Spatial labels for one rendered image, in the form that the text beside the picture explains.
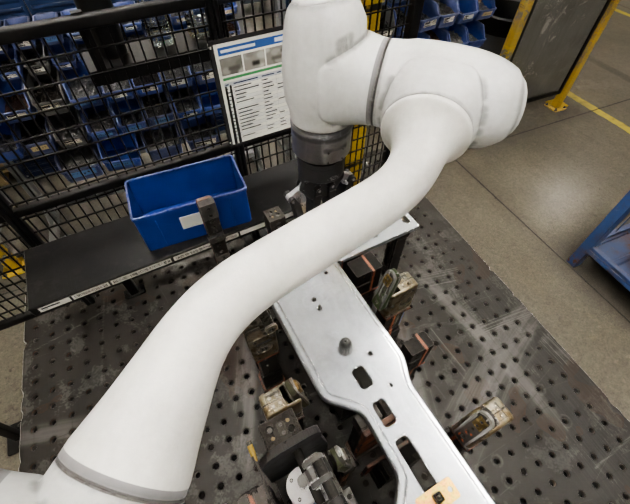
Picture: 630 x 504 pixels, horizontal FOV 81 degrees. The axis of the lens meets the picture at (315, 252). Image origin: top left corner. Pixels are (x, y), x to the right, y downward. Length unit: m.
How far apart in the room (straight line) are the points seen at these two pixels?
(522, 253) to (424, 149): 2.30
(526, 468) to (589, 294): 1.58
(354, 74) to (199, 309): 0.31
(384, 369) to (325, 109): 0.62
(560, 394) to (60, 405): 1.49
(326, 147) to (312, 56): 0.13
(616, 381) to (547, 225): 1.04
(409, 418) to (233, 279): 0.64
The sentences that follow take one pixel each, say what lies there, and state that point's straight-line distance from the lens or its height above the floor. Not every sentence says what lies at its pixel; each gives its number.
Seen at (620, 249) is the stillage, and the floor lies 0.16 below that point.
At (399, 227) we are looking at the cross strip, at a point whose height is 1.00.
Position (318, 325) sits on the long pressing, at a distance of 0.94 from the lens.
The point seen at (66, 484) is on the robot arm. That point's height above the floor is 1.56.
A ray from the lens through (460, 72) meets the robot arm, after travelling 0.45.
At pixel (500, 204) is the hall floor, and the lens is 2.93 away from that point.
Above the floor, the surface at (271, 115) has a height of 1.22.
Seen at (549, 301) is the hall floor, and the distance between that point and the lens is 2.52.
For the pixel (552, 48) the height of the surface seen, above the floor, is 0.58.
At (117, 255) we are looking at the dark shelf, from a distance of 1.16.
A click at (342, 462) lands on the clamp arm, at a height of 1.10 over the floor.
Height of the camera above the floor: 1.84
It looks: 52 degrees down
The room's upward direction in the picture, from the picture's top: straight up
